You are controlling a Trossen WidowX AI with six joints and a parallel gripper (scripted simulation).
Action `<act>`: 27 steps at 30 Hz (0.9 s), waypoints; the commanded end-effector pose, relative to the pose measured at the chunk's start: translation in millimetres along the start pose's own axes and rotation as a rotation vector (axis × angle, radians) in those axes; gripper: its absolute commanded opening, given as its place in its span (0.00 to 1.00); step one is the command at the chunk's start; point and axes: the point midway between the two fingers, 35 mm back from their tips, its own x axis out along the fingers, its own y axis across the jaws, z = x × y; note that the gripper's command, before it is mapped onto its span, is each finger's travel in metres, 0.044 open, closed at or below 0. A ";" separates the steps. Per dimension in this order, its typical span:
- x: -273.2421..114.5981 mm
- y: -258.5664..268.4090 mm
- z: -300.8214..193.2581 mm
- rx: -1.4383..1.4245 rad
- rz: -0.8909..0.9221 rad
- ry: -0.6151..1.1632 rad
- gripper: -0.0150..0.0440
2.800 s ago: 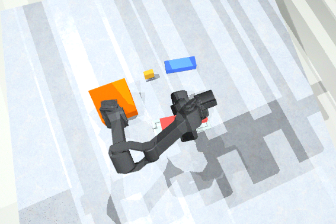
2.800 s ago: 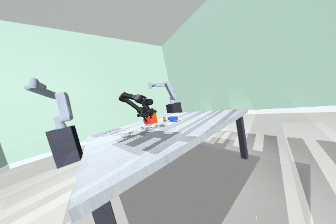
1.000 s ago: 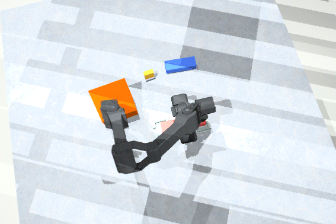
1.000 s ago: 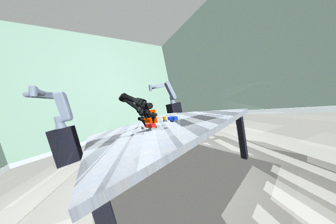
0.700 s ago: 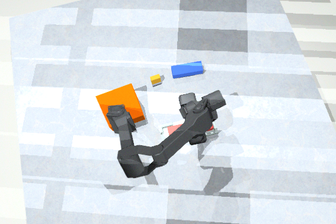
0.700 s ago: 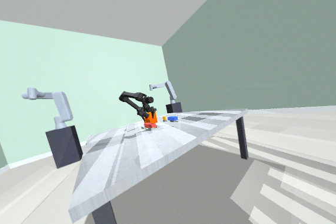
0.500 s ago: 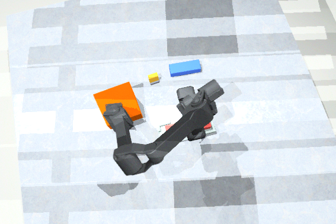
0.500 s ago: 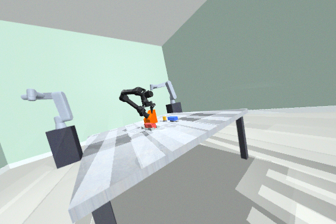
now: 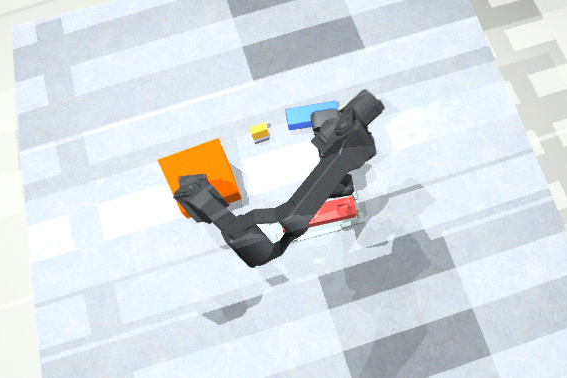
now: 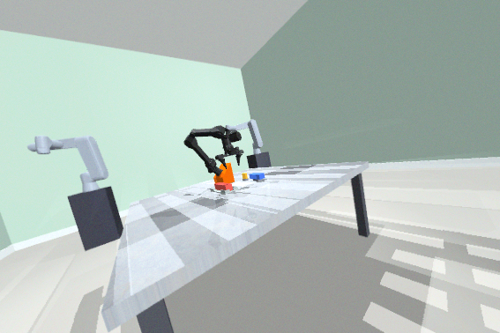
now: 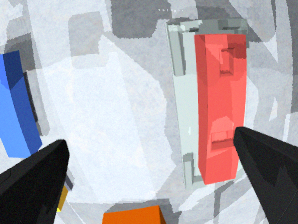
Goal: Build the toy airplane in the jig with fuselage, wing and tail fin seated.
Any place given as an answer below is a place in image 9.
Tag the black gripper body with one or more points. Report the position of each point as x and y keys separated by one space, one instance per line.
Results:
x=345 y=187

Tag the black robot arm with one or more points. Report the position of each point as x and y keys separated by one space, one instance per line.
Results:
x=346 y=144

